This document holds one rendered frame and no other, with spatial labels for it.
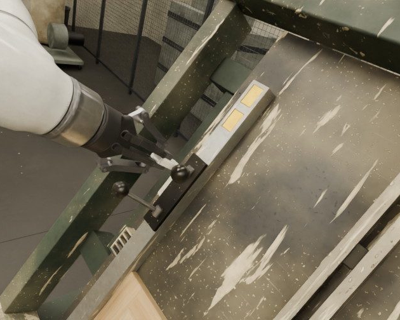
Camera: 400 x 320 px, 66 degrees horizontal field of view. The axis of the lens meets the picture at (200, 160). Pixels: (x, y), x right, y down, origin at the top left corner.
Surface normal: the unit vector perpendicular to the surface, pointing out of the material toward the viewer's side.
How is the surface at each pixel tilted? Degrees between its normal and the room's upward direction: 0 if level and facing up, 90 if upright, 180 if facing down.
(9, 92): 84
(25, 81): 70
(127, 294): 60
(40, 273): 90
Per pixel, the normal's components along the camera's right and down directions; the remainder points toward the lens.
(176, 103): 0.60, 0.54
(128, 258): -0.51, -0.30
